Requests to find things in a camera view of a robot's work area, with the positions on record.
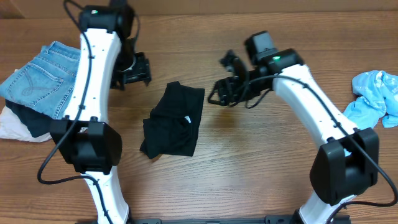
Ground black t-shirt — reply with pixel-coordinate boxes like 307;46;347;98
140;82;205;159

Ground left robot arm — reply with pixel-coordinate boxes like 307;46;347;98
43;1;152;223

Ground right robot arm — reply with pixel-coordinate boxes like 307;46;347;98
208;47;379;223

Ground folded blue jeans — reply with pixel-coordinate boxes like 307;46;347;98
1;41;80;119

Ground folded dark garment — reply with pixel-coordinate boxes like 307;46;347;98
6;100;53;138

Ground folded white garment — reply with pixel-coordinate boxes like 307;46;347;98
1;106;51;142

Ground light blue garment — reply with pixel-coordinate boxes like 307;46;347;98
343;70;397;129

